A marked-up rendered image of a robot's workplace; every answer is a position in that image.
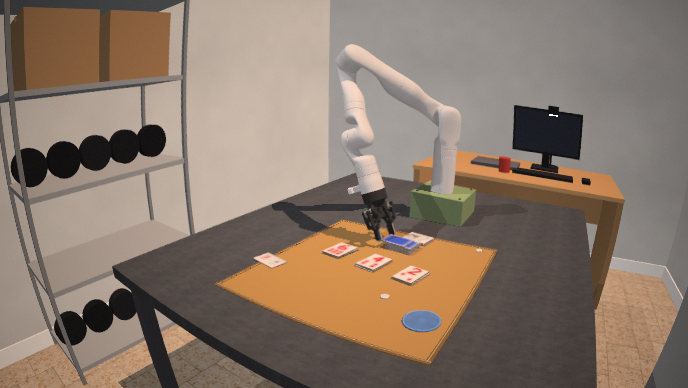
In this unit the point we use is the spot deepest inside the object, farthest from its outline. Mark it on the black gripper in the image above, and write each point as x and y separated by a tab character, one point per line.
375	200

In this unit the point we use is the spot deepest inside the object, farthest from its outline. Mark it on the white card with red markings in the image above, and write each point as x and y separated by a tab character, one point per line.
339	250

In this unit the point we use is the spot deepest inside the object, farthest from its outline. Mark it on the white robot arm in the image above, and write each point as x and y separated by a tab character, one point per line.
448	119

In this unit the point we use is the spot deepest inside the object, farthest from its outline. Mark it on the blue round disc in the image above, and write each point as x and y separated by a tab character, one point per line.
421	321

